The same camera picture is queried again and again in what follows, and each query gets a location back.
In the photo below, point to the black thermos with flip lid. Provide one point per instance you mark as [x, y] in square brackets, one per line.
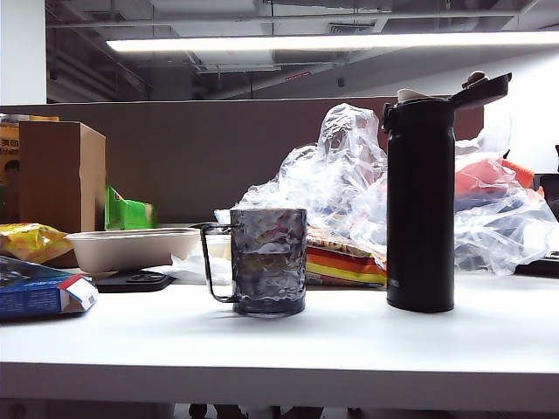
[419, 196]

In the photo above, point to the textured grey glass mug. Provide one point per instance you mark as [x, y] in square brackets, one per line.
[268, 262]

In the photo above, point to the clear crumpled plastic bag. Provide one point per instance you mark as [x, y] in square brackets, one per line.
[332, 183]

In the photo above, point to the orange yellow striped snack bag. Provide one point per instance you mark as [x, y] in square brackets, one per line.
[340, 267]

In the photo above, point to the brown desk partition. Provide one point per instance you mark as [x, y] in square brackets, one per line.
[196, 153]

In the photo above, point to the white tissue paper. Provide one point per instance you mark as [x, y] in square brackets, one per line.
[192, 266]

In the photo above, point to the green carton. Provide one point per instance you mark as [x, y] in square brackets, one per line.
[126, 214]

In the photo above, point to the beige paper pulp bowl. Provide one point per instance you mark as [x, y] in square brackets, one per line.
[126, 251]

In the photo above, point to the long ceiling light strip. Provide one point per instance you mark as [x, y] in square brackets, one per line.
[305, 42]

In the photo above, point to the orange item inside bag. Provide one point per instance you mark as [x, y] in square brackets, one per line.
[474, 176]

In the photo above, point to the brown cardboard box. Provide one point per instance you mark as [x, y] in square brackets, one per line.
[57, 174]

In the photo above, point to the yellow crinkled snack bag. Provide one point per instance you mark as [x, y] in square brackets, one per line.
[26, 240]

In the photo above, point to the blue cardboard box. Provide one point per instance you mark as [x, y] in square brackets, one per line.
[30, 297]

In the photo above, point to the black flat tray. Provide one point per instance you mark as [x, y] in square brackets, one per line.
[539, 266]

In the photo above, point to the black monitor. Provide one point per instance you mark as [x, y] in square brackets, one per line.
[549, 187]

